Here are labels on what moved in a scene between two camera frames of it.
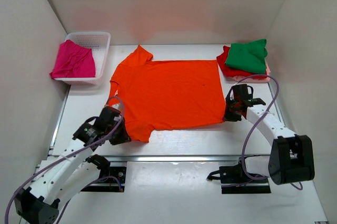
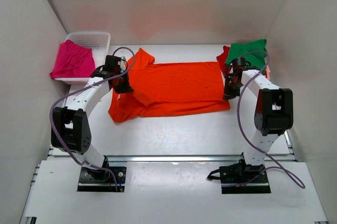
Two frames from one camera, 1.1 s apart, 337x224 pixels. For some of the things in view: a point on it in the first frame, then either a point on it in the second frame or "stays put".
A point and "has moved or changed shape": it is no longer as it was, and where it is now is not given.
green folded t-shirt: [248, 56] stays put
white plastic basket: [98, 42] stays put
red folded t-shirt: [229, 70] stays put
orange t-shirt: [158, 95] has moved or changed shape
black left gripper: [124, 136] → [126, 88]
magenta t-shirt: [72, 60] stays put
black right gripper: [227, 116] → [228, 94]
